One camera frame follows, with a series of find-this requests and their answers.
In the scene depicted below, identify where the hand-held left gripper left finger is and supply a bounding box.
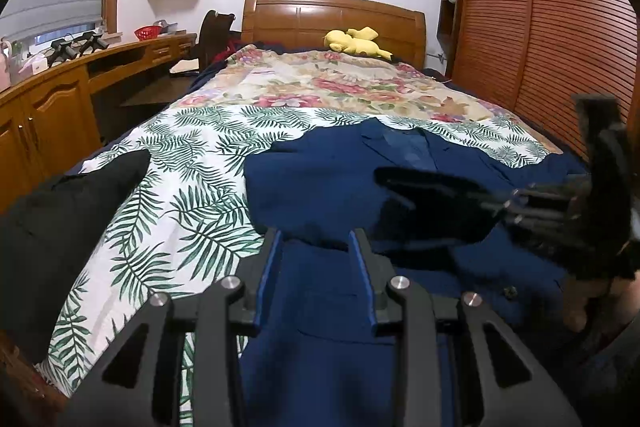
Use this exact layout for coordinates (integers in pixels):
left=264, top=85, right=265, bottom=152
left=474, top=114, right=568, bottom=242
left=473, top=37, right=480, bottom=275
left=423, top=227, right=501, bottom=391
left=57, top=227, right=286, bottom=427

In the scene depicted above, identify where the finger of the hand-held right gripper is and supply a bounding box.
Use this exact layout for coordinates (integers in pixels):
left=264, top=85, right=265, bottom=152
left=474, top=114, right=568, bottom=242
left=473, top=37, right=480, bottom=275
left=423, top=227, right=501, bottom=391
left=415, top=207, right=588, bottom=254
left=374, top=167, right=588, bottom=210

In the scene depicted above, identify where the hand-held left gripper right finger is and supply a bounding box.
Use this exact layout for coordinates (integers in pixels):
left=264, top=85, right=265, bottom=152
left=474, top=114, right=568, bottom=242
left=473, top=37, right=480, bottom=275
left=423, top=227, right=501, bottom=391
left=347, top=228, right=583, bottom=427

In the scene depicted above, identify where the blue jacket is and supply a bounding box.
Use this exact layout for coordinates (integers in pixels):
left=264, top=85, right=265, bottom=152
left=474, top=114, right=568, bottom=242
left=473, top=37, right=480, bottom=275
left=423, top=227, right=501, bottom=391
left=239, top=117, right=592, bottom=427

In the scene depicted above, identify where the person's right hand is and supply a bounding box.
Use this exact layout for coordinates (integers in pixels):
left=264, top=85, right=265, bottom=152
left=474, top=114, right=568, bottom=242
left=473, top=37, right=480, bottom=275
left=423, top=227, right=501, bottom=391
left=562, top=274, right=640, bottom=338

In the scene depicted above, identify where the palm leaf print sheet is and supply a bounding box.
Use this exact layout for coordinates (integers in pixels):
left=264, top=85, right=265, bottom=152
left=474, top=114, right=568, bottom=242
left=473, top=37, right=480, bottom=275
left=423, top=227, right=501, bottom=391
left=37, top=104, right=567, bottom=427

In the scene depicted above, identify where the floral blanket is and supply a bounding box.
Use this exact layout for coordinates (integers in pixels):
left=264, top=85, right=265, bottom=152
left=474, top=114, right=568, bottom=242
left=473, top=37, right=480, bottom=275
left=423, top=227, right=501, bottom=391
left=172, top=43, right=565, bottom=156

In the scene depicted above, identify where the wooden louvered wardrobe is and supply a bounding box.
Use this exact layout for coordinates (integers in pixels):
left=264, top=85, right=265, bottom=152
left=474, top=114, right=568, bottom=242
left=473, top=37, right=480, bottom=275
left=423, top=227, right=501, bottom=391
left=436, top=0, right=640, bottom=160

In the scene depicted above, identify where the yellow plush toy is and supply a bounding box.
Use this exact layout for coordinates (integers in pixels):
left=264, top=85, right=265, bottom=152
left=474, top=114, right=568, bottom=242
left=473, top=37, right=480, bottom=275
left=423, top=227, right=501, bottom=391
left=322, top=26, right=394, bottom=60

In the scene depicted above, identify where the wooden bed headboard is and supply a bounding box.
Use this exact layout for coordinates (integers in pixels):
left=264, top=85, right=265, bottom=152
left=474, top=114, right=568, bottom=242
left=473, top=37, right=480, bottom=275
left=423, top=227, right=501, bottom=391
left=241, top=0, right=427, bottom=70

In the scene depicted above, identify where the black garment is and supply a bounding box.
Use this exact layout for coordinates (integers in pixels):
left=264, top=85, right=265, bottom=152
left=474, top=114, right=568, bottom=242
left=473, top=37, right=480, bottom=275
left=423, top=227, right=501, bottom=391
left=0, top=149, right=152, bottom=365

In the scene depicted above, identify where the dark wooden chair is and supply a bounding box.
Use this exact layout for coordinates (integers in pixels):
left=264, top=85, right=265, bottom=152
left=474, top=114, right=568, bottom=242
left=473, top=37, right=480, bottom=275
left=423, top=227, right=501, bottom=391
left=169, top=10, right=236, bottom=78

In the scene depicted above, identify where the wooden desk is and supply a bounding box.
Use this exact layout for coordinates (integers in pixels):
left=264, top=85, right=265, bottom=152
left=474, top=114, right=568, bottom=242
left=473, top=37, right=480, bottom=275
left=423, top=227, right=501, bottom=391
left=0, top=32, right=199, bottom=214

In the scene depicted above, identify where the black device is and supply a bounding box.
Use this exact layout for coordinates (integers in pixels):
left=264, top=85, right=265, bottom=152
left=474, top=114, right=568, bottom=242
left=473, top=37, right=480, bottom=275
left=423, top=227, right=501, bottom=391
left=75, top=31, right=112, bottom=54
left=49, top=38, right=82, bottom=64

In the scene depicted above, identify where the pink container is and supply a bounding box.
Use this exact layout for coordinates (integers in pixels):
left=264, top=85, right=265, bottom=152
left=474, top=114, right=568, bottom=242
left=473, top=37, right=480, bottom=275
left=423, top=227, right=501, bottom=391
left=0, top=38, right=14, bottom=92

